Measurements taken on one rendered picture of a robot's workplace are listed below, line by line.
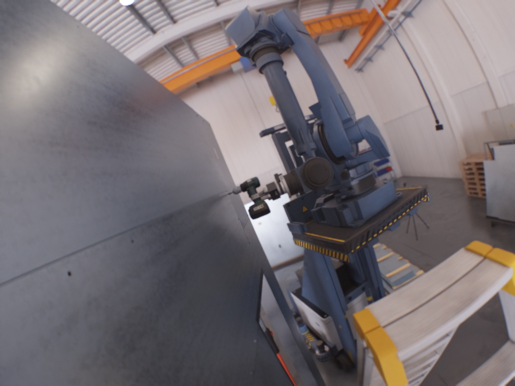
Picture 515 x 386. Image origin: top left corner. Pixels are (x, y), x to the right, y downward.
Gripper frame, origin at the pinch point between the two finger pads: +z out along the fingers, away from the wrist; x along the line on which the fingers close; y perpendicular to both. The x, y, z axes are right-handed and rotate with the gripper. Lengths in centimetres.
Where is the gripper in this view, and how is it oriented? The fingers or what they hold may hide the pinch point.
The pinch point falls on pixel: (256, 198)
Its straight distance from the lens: 135.6
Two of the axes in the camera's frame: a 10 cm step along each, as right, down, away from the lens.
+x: 2.5, 4.0, 8.8
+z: -9.2, 3.9, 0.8
